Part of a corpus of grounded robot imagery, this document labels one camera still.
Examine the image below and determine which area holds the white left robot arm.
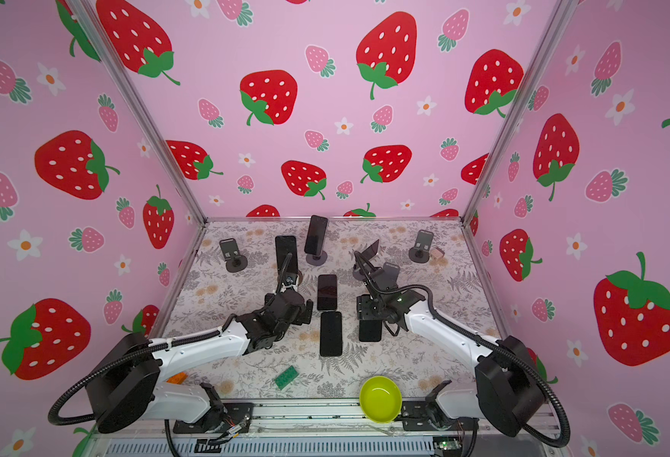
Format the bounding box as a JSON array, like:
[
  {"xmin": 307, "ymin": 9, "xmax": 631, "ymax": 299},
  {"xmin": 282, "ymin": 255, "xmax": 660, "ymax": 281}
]
[{"xmin": 86, "ymin": 289, "xmax": 313, "ymax": 434}]

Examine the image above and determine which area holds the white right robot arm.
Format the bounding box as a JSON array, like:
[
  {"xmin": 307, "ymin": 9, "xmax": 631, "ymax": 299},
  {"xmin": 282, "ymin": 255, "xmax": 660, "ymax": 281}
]
[{"xmin": 355, "ymin": 261, "xmax": 569, "ymax": 443}]

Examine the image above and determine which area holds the grey round right phone stand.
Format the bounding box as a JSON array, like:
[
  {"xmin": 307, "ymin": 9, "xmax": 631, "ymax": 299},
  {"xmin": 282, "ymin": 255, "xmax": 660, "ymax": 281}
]
[{"xmin": 352, "ymin": 265, "xmax": 377, "ymax": 282}]

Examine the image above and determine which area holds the black phone wooden stand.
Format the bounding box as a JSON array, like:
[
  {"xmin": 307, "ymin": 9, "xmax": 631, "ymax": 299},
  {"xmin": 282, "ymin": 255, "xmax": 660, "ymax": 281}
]
[{"xmin": 275, "ymin": 235, "xmax": 298, "ymax": 278}]

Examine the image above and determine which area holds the green lego brick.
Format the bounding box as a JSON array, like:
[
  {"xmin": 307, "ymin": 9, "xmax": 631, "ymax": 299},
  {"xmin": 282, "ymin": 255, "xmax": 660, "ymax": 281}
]
[{"xmin": 274, "ymin": 366, "xmax": 299, "ymax": 390}]

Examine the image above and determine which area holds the lime green bowl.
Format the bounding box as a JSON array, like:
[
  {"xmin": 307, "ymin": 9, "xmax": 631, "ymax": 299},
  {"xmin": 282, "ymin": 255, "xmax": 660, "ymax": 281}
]
[{"xmin": 359, "ymin": 376, "xmax": 403, "ymax": 424}]

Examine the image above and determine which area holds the orange brick left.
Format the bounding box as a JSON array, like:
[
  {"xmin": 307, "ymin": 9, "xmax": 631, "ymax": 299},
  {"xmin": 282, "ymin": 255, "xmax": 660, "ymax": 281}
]
[{"xmin": 167, "ymin": 372, "xmax": 188, "ymax": 385}]

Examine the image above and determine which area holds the pink wall charger cube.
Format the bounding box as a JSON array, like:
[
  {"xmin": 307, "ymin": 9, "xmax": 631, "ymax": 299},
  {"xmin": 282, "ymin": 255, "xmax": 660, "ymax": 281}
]
[{"xmin": 430, "ymin": 248, "xmax": 445, "ymax": 259}]

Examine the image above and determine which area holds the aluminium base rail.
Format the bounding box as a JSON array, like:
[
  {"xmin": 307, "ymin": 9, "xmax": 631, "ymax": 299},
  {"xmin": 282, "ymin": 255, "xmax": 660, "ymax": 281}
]
[{"xmin": 80, "ymin": 399, "xmax": 571, "ymax": 456}]

